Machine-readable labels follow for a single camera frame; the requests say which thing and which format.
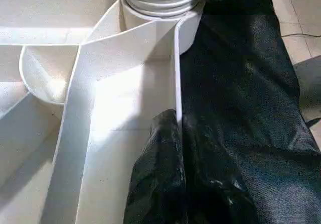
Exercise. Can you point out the black mat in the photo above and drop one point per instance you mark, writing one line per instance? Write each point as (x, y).
(250, 96)

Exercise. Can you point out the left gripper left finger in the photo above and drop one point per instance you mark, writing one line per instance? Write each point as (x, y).
(158, 173)

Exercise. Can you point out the white plastic table leg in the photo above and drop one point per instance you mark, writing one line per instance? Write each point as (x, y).
(160, 0)

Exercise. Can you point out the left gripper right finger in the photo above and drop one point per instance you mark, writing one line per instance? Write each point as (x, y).
(213, 183)

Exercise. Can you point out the white plastic table top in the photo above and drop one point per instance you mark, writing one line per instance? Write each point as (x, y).
(87, 96)

